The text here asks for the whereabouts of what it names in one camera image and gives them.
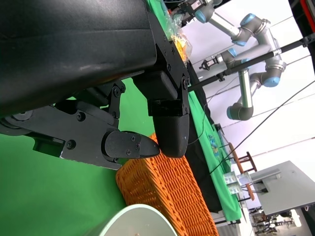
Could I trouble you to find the orange wicker basket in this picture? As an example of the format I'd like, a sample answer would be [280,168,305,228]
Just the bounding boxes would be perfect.
[115,132,220,236]

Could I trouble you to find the clear plastic box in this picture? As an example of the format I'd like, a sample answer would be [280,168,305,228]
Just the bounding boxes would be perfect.
[222,171,243,195]
[235,173,252,185]

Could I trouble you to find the pale green bowl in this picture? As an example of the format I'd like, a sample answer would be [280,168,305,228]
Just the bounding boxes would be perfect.
[94,203,178,236]

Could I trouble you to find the grey metal stand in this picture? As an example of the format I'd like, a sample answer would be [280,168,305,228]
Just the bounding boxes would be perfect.
[248,160,315,218]

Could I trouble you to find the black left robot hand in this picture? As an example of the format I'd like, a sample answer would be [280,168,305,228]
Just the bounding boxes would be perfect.
[0,0,190,170]

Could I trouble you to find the brown wooden stool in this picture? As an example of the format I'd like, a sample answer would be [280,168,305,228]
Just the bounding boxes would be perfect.
[227,142,258,202]

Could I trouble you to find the green tablecloth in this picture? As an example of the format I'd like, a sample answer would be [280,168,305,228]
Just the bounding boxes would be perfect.
[0,0,242,236]

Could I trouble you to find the clear bag yellow toys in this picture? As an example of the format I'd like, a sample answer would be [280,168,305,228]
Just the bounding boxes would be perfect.
[166,13,193,62]

